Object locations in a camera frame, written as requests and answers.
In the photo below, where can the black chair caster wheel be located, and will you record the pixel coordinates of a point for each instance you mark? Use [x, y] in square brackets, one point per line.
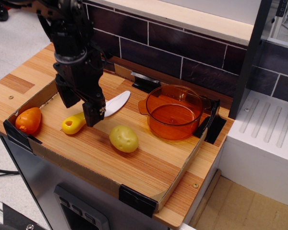
[3, 14]

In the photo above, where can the orange toy carrot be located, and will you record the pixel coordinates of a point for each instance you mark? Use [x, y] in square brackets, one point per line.
[29, 120]

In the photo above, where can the orange transparent plastic pot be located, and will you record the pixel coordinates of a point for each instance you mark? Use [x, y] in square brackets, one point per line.
[173, 111]

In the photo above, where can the yellow toy potato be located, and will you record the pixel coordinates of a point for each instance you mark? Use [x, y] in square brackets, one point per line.
[124, 139]

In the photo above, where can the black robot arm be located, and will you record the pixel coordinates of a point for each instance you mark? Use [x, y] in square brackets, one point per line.
[63, 21]

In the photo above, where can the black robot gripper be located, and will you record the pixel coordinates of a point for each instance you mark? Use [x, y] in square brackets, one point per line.
[78, 74]

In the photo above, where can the yellow handled white toy knife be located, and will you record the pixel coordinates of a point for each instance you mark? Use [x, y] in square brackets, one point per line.
[74, 123]

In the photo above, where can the white toy sink drainboard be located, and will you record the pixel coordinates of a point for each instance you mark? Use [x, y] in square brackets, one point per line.
[255, 153]

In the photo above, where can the cardboard fence with black tape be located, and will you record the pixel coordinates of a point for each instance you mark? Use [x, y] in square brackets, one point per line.
[156, 179]

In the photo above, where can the grey oven control panel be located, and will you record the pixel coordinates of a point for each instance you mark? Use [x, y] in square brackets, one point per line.
[78, 214]

